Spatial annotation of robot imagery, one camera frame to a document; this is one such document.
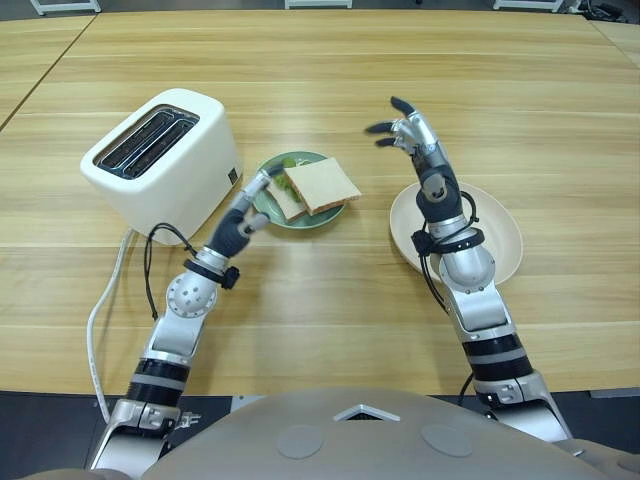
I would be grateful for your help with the green plate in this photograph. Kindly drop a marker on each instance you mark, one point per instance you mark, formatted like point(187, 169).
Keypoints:
point(320, 219)

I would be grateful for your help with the cream plate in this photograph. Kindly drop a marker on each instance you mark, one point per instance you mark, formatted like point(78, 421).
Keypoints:
point(495, 235)

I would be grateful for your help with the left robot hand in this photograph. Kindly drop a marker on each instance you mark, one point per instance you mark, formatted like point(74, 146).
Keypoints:
point(231, 231)

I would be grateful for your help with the robot body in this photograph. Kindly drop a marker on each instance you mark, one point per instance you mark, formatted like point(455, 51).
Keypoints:
point(370, 445)

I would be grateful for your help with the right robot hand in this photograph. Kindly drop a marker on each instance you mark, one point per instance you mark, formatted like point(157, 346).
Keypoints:
point(436, 197)

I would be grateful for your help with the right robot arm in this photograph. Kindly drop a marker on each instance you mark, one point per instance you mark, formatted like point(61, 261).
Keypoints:
point(492, 345)

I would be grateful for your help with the green lettuce leaf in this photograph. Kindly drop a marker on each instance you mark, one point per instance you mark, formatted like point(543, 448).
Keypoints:
point(290, 162)

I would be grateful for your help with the cream toaster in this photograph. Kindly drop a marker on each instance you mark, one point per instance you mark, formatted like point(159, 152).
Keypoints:
point(185, 180)

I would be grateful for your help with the bread slice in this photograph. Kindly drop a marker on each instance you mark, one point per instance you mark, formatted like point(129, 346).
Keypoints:
point(322, 184)
point(286, 209)

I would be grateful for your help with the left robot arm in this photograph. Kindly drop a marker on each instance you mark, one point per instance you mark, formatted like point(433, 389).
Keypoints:
point(172, 340)

